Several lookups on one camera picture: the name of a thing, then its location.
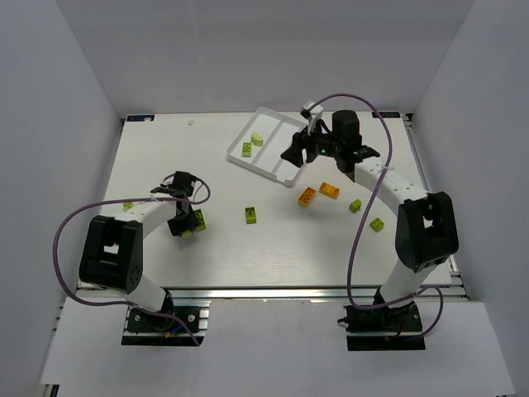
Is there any orange lego right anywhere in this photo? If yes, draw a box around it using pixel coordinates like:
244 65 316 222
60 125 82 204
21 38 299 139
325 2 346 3
319 182 340 199

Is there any long green lego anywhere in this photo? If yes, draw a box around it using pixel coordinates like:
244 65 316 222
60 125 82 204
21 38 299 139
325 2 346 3
194 209 207 232

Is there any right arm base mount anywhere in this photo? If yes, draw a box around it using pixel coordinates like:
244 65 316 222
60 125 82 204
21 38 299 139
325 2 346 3
337 303 426 352

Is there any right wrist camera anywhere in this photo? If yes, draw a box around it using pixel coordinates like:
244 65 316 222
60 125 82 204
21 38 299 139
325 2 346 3
300 101 324 135

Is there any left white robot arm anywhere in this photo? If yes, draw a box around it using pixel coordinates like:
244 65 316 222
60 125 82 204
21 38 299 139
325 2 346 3
79 171 200 314

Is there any orange lego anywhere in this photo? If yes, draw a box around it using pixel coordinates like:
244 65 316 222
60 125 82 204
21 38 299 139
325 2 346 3
298 187 317 207
319 182 340 199

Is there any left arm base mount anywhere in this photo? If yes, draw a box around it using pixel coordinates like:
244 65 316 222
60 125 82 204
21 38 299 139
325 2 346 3
121 299 208 347

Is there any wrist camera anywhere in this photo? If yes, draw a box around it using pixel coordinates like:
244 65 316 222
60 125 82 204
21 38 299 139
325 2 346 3
160 175 174 186
300 101 324 135

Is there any left blue table label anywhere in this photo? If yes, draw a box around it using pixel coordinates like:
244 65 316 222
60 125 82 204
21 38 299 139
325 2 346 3
126 114 155 122

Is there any white divided tray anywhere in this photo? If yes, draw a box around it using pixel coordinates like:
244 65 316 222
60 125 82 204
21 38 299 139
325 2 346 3
226 107 307 187

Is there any right blue table label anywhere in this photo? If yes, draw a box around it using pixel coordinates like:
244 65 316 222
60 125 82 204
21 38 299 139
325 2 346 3
379 111 401 118

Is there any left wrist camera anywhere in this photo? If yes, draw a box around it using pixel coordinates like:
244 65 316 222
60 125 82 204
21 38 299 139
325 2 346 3
160 175 174 186

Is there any orange lego left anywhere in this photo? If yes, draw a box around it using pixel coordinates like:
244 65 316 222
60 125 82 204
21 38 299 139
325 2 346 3
298 187 317 207

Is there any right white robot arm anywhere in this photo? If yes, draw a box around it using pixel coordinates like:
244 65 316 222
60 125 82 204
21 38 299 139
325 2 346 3
281 106 459 311

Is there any blue table label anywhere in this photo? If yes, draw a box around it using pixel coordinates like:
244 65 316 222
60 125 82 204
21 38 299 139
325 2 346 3
379 111 401 118
126 114 155 122

